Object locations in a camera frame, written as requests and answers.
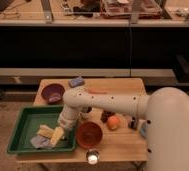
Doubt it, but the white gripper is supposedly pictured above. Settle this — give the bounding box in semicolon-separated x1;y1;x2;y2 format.
50;115;78;146

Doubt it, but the orange apple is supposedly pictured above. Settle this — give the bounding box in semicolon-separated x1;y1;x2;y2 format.
107;116;120;130

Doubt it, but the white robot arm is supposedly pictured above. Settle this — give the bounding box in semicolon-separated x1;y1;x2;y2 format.
58;87;189;171

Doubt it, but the red bowl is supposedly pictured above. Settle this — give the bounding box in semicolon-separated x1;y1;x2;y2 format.
76;122;103;149

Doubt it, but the purple bowl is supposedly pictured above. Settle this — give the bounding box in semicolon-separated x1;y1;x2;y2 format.
41;83;65;104

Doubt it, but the grey purple cloth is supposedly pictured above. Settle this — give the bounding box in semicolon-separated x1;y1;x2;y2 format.
30;135;53;149

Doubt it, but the green plastic tray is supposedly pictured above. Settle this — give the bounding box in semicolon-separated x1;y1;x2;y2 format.
7;105;76;154

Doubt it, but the white mug with utensils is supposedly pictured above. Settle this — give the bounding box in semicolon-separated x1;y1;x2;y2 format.
80;107;92;119

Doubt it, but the silver metal cup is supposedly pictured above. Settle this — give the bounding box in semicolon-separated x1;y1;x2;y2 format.
86;149;100;165

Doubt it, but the dark purple eggplant toy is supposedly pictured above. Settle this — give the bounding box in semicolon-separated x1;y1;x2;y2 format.
100;111;114;123

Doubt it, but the blue sponge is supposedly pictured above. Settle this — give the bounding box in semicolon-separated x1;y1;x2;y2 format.
68;77;85;88

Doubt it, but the orange carrot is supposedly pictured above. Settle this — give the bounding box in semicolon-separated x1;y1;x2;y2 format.
87;88;107;94

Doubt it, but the wooden table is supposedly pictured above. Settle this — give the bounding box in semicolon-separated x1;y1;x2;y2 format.
16;78;147;163

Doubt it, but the white black small box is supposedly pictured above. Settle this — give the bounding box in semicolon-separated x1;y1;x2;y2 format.
128;117;139;130

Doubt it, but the blue round object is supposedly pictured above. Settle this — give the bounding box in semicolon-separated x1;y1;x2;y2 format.
140;122;146;138

